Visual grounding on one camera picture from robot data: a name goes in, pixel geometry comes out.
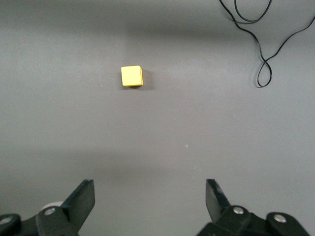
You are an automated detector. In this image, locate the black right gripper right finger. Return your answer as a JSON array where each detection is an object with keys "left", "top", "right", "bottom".
[{"left": 195, "top": 178, "right": 311, "bottom": 236}]

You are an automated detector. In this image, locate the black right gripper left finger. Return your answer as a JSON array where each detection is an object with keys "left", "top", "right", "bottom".
[{"left": 0, "top": 178, "right": 96, "bottom": 236}]

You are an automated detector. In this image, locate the yellow wooden cube block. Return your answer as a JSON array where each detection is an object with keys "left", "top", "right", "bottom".
[{"left": 121, "top": 65, "right": 144, "bottom": 87}]

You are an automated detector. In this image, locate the thin black loose cable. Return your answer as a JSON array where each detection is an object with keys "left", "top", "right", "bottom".
[{"left": 219, "top": 0, "right": 315, "bottom": 89}]

